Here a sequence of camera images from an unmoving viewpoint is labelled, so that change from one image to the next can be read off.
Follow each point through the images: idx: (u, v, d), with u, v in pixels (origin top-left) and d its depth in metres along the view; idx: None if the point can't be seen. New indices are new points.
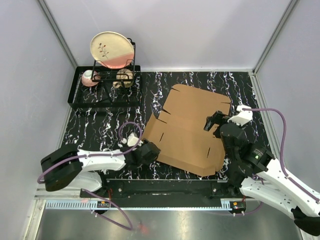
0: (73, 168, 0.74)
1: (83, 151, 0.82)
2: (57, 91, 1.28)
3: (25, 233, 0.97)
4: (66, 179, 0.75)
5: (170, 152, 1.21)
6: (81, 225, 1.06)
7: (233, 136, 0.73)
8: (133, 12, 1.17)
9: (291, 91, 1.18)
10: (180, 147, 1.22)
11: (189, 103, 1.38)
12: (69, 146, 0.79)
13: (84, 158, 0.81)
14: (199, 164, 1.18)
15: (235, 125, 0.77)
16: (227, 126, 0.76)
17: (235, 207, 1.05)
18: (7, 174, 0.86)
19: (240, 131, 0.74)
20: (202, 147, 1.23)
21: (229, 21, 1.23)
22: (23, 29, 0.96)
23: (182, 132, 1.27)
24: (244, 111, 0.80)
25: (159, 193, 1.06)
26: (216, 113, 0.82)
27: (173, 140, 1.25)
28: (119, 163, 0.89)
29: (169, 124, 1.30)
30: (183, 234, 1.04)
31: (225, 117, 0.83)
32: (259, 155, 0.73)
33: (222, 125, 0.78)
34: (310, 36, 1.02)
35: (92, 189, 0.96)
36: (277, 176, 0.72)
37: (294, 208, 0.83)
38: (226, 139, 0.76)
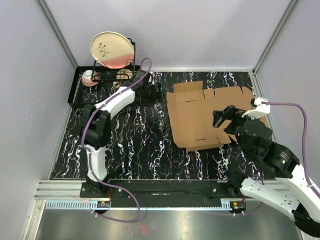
0: (104, 116, 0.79)
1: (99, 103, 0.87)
2: (57, 91, 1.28)
3: (25, 233, 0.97)
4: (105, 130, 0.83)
5: (172, 115, 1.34)
6: (81, 225, 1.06)
7: (260, 136, 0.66)
8: (133, 12, 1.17)
9: (291, 91, 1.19)
10: (189, 111, 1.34)
11: (224, 99, 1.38)
12: (86, 108, 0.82)
13: (105, 107, 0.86)
14: (186, 139, 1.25)
15: (261, 124, 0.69)
16: (252, 124, 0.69)
17: (235, 207, 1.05)
18: (7, 174, 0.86)
19: (268, 130, 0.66)
20: (195, 129, 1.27)
21: (229, 21, 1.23)
22: (23, 29, 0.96)
23: (197, 111, 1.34)
24: (262, 105, 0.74)
25: (159, 193, 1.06)
26: (229, 109, 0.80)
27: (184, 109, 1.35)
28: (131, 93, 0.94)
29: (196, 99, 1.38)
30: (183, 234, 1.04)
31: (239, 112, 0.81)
32: (285, 159, 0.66)
33: (246, 123, 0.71)
34: (310, 36, 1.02)
35: (101, 177, 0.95)
36: (300, 183, 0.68)
37: (294, 210, 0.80)
38: (249, 138, 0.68)
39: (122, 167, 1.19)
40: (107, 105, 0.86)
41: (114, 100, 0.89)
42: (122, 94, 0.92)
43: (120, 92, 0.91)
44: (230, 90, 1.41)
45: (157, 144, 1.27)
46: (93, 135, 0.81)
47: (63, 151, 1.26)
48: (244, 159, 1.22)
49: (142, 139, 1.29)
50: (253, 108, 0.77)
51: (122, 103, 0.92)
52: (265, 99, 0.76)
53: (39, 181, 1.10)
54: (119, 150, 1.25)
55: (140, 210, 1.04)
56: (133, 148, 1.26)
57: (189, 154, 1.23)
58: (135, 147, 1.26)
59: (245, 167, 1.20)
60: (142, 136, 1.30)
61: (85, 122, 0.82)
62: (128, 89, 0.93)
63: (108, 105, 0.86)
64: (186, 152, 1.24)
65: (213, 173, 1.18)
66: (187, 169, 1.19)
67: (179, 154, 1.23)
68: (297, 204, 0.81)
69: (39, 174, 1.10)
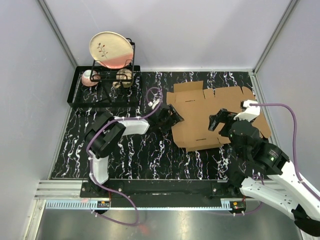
0: (119, 128, 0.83)
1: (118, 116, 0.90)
2: (57, 91, 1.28)
3: (25, 233, 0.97)
4: (112, 145, 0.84)
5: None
6: (81, 226, 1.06)
7: (246, 135, 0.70)
8: (133, 12, 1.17)
9: (290, 91, 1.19)
10: (189, 112, 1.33)
11: (224, 100, 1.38)
12: (105, 114, 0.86)
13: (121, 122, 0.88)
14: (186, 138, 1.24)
15: (247, 122, 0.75)
16: (240, 125, 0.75)
17: (235, 207, 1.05)
18: (7, 174, 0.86)
19: (254, 130, 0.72)
20: (196, 129, 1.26)
21: (229, 21, 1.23)
22: (23, 29, 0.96)
23: (197, 111, 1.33)
24: (251, 107, 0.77)
25: (159, 193, 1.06)
26: (220, 112, 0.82)
27: (184, 109, 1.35)
28: (145, 124, 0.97)
29: (196, 99, 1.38)
30: (183, 234, 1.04)
31: (231, 115, 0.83)
32: (274, 156, 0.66)
33: (234, 123, 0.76)
34: (310, 35, 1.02)
35: (101, 181, 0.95)
36: (290, 179, 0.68)
37: (294, 209, 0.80)
38: (237, 138, 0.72)
39: (122, 167, 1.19)
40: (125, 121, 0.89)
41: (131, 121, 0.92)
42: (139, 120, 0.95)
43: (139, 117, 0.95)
44: (229, 92, 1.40)
45: (157, 144, 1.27)
46: (98, 143, 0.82)
47: (63, 151, 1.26)
48: None
49: (142, 139, 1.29)
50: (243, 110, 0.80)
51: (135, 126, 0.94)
52: (255, 102, 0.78)
53: (39, 181, 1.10)
54: (119, 150, 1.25)
55: (138, 210, 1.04)
56: (133, 148, 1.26)
57: (189, 154, 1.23)
58: (135, 147, 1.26)
59: (245, 167, 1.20)
60: (142, 136, 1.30)
61: (97, 128, 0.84)
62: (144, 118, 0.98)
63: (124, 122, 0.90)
64: (186, 152, 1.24)
65: (213, 173, 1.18)
66: (187, 169, 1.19)
67: (179, 154, 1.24)
68: (297, 204, 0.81)
69: (39, 174, 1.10)
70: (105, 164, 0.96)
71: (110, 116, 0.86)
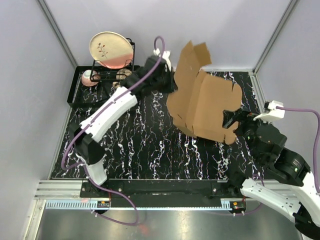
0: (88, 141, 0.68)
1: (86, 121, 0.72)
2: (57, 91, 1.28)
3: (25, 233, 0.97)
4: (94, 150, 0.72)
5: (182, 65, 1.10)
6: (81, 226, 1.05)
7: (274, 143, 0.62)
8: (133, 11, 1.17)
9: (291, 90, 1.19)
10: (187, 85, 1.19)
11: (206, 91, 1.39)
12: (71, 126, 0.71)
13: (90, 127, 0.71)
14: (178, 104, 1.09)
15: (274, 127, 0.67)
16: (266, 131, 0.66)
17: (235, 207, 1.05)
18: (7, 173, 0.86)
19: (282, 137, 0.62)
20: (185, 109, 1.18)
21: (229, 21, 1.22)
22: (23, 29, 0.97)
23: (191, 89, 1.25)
24: (277, 109, 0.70)
25: (159, 193, 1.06)
26: (240, 110, 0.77)
27: (187, 73, 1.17)
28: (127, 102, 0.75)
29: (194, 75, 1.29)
30: (183, 234, 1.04)
31: (251, 115, 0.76)
32: (297, 167, 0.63)
33: (260, 128, 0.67)
34: (309, 35, 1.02)
35: (99, 182, 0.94)
36: (310, 192, 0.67)
37: (296, 212, 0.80)
38: (261, 144, 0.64)
39: (121, 167, 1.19)
40: (93, 125, 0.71)
41: (105, 115, 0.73)
42: (116, 103, 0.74)
43: (114, 101, 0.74)
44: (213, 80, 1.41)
45: (157, 144, 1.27)
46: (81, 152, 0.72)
47: (63, 151, 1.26)
48: (244, 159, 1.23)
49: (142, 139, 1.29)
50: (266, 112, 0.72)
51: (117, 113, 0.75)
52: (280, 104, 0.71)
53: (39, 181, 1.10)
54: (119, 150, 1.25)
55: (138, 210, 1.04)
56: (133, 148, 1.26)
57: (189, 154, 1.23)
58: (135, 147, 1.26)
59: (245, 167, 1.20)
60: (142, 136, 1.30)
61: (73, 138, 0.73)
62: (126, 93, 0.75)
63: (94, 124, 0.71)
64: (186, 152, 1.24)
65: (213, 173, 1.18)
66: (187, 169, 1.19)
67: (179, 154, 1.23)
68: (298, 208, 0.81)
69: (39, 174, 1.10)
70: (100, 167, 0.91)
71: (77, 128, 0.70)
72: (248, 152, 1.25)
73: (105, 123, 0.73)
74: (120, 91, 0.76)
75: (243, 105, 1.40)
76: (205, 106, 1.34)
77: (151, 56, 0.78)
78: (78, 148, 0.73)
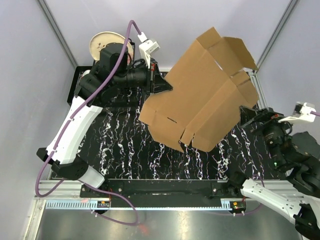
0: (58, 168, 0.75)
1: (51, 147, 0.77)
2: (57, 91, 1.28)
3: (25, 233, 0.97)
4: (69, 169, 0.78)
5: (188, 62, 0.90)
6: (82, 225, 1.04)
7: (311, 155, 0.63)
8: (133, 11, 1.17)
9: (291, 90, 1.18)
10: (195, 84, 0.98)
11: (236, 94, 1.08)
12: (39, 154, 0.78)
13: (56, 152, 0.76)
14: (163, 104, 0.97)
15: (305, 136, 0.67)
16: (300, 139, 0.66)
17: (235, 207, 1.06)
18: (7, 173, 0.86)
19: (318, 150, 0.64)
20: (181, 111, 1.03)
21: (229, 21, 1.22)
22: (23, 29, 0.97)
23: (204, 91, 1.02)
24: (310, 115, 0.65)
25: (159, 193, 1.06)
26: (266, 111, 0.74)
27: (197, 71, 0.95)
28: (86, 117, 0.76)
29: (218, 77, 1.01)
30: (183, 234, 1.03)
31: (276, 117, 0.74)
32: None
33: (294, 136, 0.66)
34: (310, 35, 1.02)
35: (96, 185, 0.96)
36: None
37: (296, 214, 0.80)
38: (293, 154, 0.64)
39: (122, 167, 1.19)
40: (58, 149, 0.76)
41: (67, 136, 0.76)
42: (75, 120, 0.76)
43: (71, 120, 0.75)
44: (246, 89, 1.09)
45: (157, 144, 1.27)
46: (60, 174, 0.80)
47: None
48: (244, 159, 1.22)
49: (142, 139, 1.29)
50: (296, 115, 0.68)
51: (79, 128, 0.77)
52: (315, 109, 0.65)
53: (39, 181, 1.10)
54: (119, 150, 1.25)
55: (136, 210, 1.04)
56: (133, 148, 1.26)
57: (189, 154, 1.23)
58: (135, 147, 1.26)
59: (245, 167, 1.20)
60: (142, 136, 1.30)
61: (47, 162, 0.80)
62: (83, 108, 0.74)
63: (59, 148, 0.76)
64: (186, 152, 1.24)
65: (213, 173, 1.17)
66: (187, 169, 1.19)
67: (179, 154, 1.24)
68: (299, 209, 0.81)
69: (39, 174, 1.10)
70: (93, 173, 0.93)
71: (44, 156, 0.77)
72: (248, 152, 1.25)
73: (71, 143, 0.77)
74: (75, 106, 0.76)
75: None
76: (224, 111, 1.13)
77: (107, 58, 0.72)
78: None
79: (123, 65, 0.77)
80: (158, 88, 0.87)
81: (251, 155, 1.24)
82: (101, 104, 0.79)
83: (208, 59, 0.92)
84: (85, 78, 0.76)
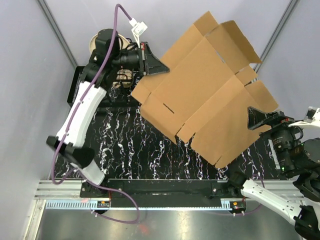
0: (71, 149, 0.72)
1: (61, 132, 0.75)
2: (57, 91, 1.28)
3: (25, 233, 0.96)
4: (82, 154, 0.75)
5: (188, 49, 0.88)
6: (81, 225, 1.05)
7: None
8: (133, 11, 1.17)
9: (291, 90, 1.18)
10: (197, 76, 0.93)
11: (244, 95, 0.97)
12: (49, 142, 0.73)
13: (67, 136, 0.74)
14: (160, 90, 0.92)
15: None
16: (314, 146, 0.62)
17: (235, 207, 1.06)
18: (7, 173, 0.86)
19: None
20: (180, 103, 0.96)
21: (229, 21, 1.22)
22: (23, 29, 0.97)
23: (206, 86, 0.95)
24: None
25: (159, 193, 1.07)
26: (277, 114, 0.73)
27: (199, 61, 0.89)
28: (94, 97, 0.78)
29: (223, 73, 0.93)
30: (183, 234, 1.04)
31: (287, 121, 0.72)
32: None
33: (308, 143, 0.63)
34: (310, 35, 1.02)
35: (97, 182, 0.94)
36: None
37: (296, 216, 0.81)
38: (303, 162, 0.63)
39: (122, 167, 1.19)
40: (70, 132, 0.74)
41: (79, 117, 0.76)
42: (84, 102, 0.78)
43: (80, 101, 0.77)
44: (257, 93, 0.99)
45: (157, 144, 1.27)
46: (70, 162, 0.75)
47: None
48: (244, 159, 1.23)
49: (142, 139, 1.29)
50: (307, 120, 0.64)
51: (89, 110, 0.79)
52: None
53: (39, 181, 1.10)
54: (119, 150, 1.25)
55: (139, 210, 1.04)
56: (133, 148, 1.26)
57: (189, 154, 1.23)
58: (135, 147, 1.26)
59: (245, 167, 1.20)
60: (142, 136, 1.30)
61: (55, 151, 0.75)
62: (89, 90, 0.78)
63: (70, 131, 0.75)
64: (186, 152, 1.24)
65: (213, 173, 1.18)
66: (187, 169, 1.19)
67: (179, 154, 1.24)
68: (299, 211, 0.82)
69: (38, 174, 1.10)
70: (95, 167, 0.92)
71: (55, 142, 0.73)
72: (248, 152, 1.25)
73: (82, 125, 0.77)
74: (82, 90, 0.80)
75: None
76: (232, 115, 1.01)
77: (99, 40, 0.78)
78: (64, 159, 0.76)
79: (117, 46, 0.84)
80: (153, 69, 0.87)
81: (251, 156, 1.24)
82: (106, 86, 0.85)
83: (206, 48, 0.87)
84: (89, 66, 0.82)
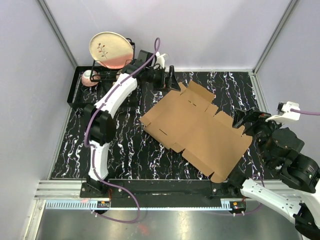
0: (106, 116, 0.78)
1: (99, 102, 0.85)
2: (57, 91, 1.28)
3: (25, 233, 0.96)
4: (110, 127, 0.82)
5: (175, 95, 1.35)
6: (81, 225, 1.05)
7: (291, 149, 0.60)
8: (133, 12, 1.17)
9: (291, 91, 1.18)
10: (183, 110, 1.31)
11: (215, 124, 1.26)
12: (87, 107, 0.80)
13: (104, 106, 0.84)
14: (159, 115, 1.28)
15: (288, 131, 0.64)
16: (282, 134, 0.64)
17: (235, 207, 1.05)
18: (7, 174, 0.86)
19: (300, 142, 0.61)
20: (171, 125, 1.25)
21: (229, 21, 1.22)
22: (23, 29, 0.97)
23: (190, 118, 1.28)
24: (290, 113, 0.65)
25: (159, 193, 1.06)
26: (252, 111, 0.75)
27: (181, 102, 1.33)
28: (131, 83, 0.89)
29: (200, 110, 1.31)
30: (183, 234, 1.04)
31: (263, 116, 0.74)
32: (311, 173, 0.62)
33: (275, 132, 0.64)
34: (310, 35, 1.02)
35: (102, 176, 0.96)
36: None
37: (296, 214, 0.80)
38: (276, 149, 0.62)
39: (122, 167, 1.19)
40: (107, 103, 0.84)
41: (114, 96, 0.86)
42: (122, 85, 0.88)
43: (120, 83, 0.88)
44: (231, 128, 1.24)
45: (157, 144, 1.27)
46: (96, 132, 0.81)
47: (63, 151, 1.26)
48: (243, 159, 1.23)
49: (142, 139, 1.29)
50: (280, 114, 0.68)
51: (123, 94, 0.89)
52: (296, 106, 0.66)
53: (39, 181, 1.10)
54: (119, 150, 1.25)
55: (140, 210, 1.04)
56: (133, 148, 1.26)
57: None
58: (135, 147, 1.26)
59: (245, 167, 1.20)
60: (142, 136, 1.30)
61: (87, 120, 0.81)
62: (129, 77, 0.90)
63: (108, 103, 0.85)
64: None
65: None
66: (187, 169, 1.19)
67: (179, 154, 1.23)
68: (299, 209, 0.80)
69: (39, 174, 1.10)
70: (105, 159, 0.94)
71: (93, 108, 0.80)
72: (248, 152, 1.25)
73: (115, 104, 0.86)
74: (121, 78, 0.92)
75: (243, 105, 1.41)
76: (214, 143, 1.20)
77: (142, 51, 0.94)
78: (94, 128, 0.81)
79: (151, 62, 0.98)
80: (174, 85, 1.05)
81: (251, 156, 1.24)
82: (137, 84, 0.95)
83: (187, 94, 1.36)
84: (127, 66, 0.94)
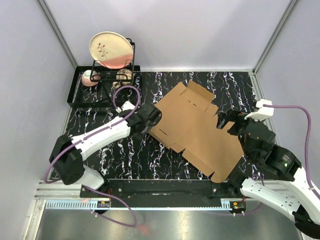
0: (74, 157, 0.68)
1: (77, 137, 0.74)
2: (57, 91, 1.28)
3: (25, 233, 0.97)
4: (75, 169, 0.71)
5: (174, 95, 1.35)
6: (81, 225, 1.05)
7: (263, 139, 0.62)
8: (133, 12, 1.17)
9: (290, 91, 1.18)
10: (182, 110, 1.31)
11: (214, 123, 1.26)
12: (60, 138, 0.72)
13: (81, 143, 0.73)
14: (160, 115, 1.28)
15: (262, 125, 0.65)
16: (256, 127, 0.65)
17: (235, 207, 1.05)
18: (7, 174, 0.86)
19: (271, 133, 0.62)
20: (171, 125, 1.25)
21: (229, 21, 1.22)
22: (23, 29, 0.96)
23: (189, 117, 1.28)
24: (264, 107, 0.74)
25: (159, 193, 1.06)
26: (231, 111, 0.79)
27: (180, 102, 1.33)
28: (122, 130, 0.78)
29: (200, 110, 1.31)
30: (183, 234, 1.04)
31: (241, 114, 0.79)
32: (287, 162, 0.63)
33: (249, 126, 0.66)
34: (309, 35, 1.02)
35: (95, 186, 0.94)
36: (301, 186, 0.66)
37: (295, 212, 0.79)
38: (251, 141, 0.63)
39: (122, 167, 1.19)
40: (85, 142, 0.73)
41: (98, 136, 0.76)
42: (112, 129, 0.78)
43: (110, 126, 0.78)
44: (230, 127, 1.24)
45: (157, 144, 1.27)
46: (58, 169, 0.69)
47: None
48: (244, 159, 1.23)
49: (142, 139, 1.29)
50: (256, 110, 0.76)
51: (109, 138, 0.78)
52: (268, 102, 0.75)
53: (39, 181, 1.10)
54: (119, 150, 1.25)
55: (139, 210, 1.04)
56: (133, 148, 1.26)
57: None
58: (135, 147, 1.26)
59: (245, 167, 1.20)
60: None
61: (56, 153, 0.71)
62: (121, 121, 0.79)
63: (86, 142, 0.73)
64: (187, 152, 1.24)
65: None
66: (187, 169, 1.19)
67: (178, 154, 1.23)
68: (298, 206, 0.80)
69: (39, 174, 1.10)
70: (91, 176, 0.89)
71: (67, 141, 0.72)
72: None
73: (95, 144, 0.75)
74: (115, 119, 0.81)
75: (243, 105, 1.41)
76: (213, 142, 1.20)
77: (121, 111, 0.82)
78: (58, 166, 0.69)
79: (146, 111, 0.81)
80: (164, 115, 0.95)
81: None
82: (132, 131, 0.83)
83: (186, 94, 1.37)
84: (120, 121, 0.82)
